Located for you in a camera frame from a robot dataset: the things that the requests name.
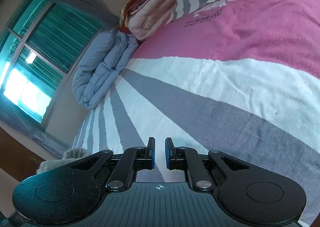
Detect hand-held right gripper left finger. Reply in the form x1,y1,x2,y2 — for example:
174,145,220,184
71,137,156,193

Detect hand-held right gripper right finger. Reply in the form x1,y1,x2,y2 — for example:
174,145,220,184
164,137,251,191

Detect grey pants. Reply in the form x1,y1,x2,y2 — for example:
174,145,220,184
36,148,92,175

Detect striped bed sheet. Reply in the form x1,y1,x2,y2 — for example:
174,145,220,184
72,0,320,227

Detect folded blue duvet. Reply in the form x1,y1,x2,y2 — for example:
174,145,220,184
72,28,139,110

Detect brown wooden door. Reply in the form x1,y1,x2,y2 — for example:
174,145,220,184
0,127,47,183

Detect colourful patterned cloth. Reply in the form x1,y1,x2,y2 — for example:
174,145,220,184
118,4,127,29

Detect folded pink quilt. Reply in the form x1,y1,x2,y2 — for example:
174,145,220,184
129,0,185,41

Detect green tinted window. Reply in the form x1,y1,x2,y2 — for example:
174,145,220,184
0,0,102,125

